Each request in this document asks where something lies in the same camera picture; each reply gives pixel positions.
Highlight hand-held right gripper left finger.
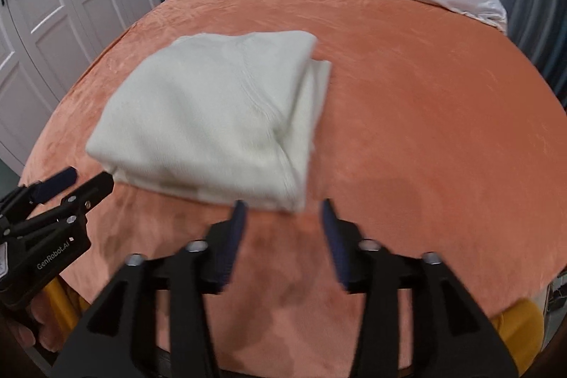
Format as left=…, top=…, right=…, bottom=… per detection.
left=51, top=200, right=248, bottom=378

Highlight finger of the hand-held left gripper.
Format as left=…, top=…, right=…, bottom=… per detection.
left=0, top=166, right=79, bottom=221
left=0, top=171, right=115, bottom=239

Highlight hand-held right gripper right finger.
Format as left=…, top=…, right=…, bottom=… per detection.
left=321, top=199, right=520, bottom=378

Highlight person's left hand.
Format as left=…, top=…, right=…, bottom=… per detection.
left=4, top=302, right=47, bottom=354

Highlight orange plush blanket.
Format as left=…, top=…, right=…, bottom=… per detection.
left=18, top=0, right=567, bottom=372

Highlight white panelled wardrobe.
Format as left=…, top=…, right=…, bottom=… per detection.
left=0, top=0, right=174, bottom=177

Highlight yellow cloth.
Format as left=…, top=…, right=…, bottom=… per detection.
left=44, top=281, right=545, bottom=371

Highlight grey-blue curtain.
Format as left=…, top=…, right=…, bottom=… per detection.
left=467, top=0, right=567, bottom=100

